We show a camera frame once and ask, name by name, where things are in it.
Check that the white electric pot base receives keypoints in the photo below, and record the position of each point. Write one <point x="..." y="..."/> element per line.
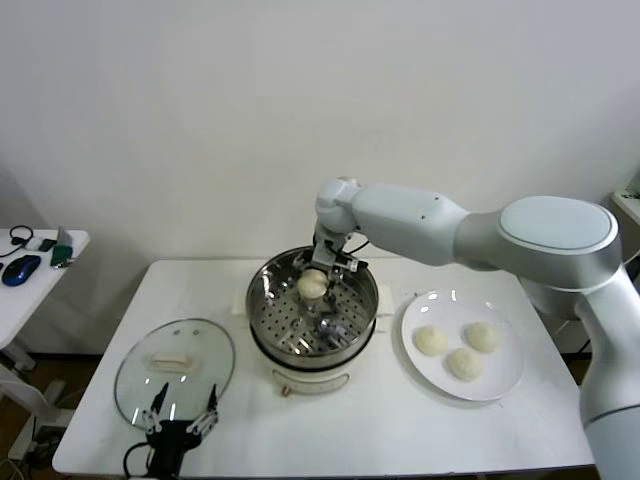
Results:
<point x="310" y="380"/>

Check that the small black device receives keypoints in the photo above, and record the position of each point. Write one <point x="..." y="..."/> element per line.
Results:
<point x="49" y="245"/>

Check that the blue computer mouse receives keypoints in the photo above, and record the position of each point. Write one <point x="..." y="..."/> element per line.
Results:
<point x="21" y="270"/>

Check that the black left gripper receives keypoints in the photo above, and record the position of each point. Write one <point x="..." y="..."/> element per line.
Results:
<point x="170" y="440"/>

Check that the white steamed baozi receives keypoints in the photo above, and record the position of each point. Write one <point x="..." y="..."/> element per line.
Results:
<point x="465" y="364"/>
<point x="430" y="341"/>
<point x="483" y="337"/>
<point x="312" y="285"/>

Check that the white side table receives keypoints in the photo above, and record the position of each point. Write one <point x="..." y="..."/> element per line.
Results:
<point x="30" y="310"/>

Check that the white round plate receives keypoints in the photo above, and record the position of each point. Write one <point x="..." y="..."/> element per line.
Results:
<point x="450" y="310"/>

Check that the grey upright card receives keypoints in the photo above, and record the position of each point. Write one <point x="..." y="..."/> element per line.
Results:
<point x="65" y="237"/>

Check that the green circuit board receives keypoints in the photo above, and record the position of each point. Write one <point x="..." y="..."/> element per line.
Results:
<point x="62" y="255"/>

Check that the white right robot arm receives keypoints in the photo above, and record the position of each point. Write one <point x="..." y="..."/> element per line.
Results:
<point x="400" y="220"/>

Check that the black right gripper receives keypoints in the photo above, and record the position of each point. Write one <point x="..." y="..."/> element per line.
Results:
<point x="325" y="252"/>

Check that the stainless steel steamer basket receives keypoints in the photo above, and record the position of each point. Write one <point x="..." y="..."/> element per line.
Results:
<point x="362" y="341"/>

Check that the white shelf cabinet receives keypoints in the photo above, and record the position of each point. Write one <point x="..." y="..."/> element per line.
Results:
<point x="627" y="207"/>

